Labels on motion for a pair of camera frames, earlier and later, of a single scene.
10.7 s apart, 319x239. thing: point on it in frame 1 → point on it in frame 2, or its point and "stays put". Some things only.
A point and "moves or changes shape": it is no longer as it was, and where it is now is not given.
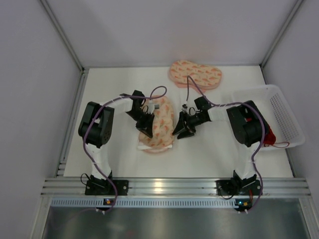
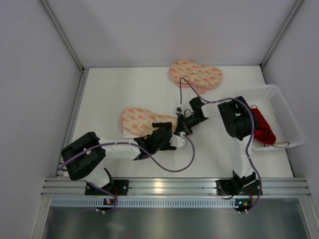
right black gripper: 185,124 stays put
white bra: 144,147 moves or changes shape
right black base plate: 239,187 stays put
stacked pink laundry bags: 206,77 stays put
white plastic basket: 278,112 stays put
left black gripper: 144,123 → 162,133
